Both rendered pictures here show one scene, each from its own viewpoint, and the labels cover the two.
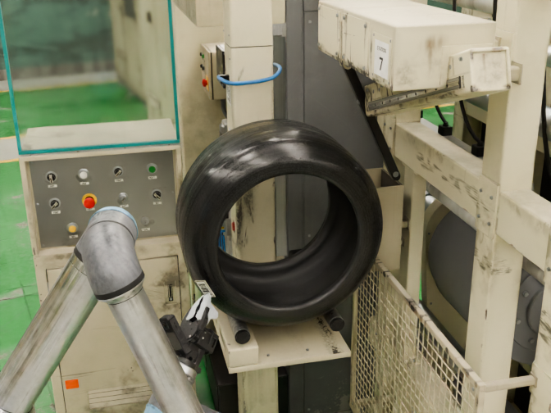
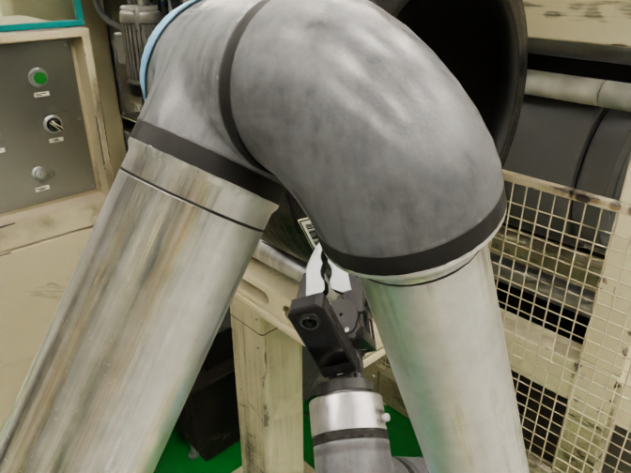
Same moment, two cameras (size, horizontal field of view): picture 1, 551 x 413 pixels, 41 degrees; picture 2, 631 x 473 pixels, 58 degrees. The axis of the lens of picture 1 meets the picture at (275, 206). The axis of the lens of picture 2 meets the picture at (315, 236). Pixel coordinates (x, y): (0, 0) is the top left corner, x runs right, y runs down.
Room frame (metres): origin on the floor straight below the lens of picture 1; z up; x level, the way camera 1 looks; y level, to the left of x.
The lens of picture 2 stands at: (1.20, 0.56, 1.40)
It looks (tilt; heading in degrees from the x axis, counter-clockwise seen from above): 26 degrees down; 330
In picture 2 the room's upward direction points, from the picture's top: straight up
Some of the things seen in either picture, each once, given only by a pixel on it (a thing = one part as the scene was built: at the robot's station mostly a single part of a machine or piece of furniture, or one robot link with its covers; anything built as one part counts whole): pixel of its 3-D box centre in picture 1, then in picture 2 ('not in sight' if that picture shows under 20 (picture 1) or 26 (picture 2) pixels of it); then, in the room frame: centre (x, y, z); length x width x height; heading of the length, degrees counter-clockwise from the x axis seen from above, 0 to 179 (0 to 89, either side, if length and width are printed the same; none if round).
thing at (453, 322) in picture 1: (457, 293); not in sight; (2.58, -0.71, 0.61); 0.33 x 0.06 x 0.86; 103
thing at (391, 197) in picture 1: (371, 219); not in sight; (2.30, -0.32, 1.05); 0.20 x 0.15 x 0.30; 13
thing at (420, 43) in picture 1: (393, 38); not in sight; (1.95, -0.32, 1.71); 0.61 x 0.25 x 0.15; 13
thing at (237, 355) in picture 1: (233, 326); (297, 297); (1.98, 0.14, 0.83); 0.36 x 0.09 x 0.06; 13
